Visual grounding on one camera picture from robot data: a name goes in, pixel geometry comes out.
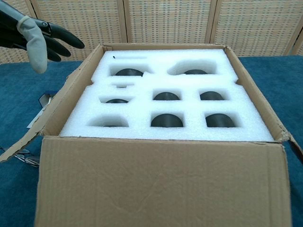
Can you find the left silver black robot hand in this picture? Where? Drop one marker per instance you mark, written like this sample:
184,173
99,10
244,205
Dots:
35,52

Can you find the red brown cardboard box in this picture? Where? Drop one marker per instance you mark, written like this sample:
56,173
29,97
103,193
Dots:
154,184

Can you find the small blue grey open box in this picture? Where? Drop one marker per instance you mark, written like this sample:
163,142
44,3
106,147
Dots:
45,99

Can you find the black round cup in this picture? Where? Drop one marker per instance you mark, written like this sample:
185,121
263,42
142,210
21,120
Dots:
117,101
166,96
166,121
129,72
195,72
220,121
211,96

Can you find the thin-framed eyeglasses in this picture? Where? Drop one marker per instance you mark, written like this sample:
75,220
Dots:
29,160

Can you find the white foam insert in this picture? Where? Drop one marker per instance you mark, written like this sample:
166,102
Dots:
142,108

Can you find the woven bamboo folding screen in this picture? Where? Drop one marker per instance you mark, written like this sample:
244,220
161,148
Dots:
165,21

